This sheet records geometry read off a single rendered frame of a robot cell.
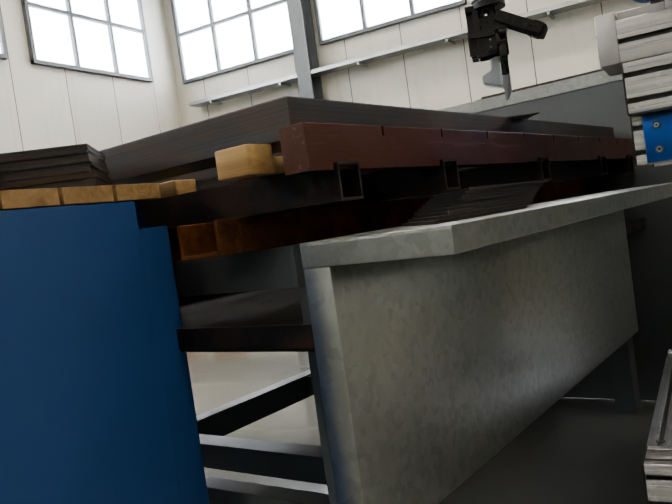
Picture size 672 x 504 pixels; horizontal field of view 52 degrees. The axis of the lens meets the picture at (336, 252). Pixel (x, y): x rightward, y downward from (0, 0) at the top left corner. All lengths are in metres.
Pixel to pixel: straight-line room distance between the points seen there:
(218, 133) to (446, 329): 0.43
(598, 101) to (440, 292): 1.47
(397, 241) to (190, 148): 0.41
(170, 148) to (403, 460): 0.56
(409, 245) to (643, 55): 0.72
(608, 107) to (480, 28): 0.86
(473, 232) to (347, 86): 11.25
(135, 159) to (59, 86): 10.87
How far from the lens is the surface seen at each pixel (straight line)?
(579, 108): 2.40
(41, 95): 11.72
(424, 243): 0.73
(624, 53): 1.35
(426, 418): 0.97
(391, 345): 0.90
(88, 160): 0.99
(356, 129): 0.95
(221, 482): 1.26
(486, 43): 1.59
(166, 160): 1.08
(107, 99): 12.62
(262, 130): 0.95
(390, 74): 11.66
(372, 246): 0.76
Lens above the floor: 0.70
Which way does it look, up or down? 2 degrees down
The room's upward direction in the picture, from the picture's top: 8 degrees counter-clockwise
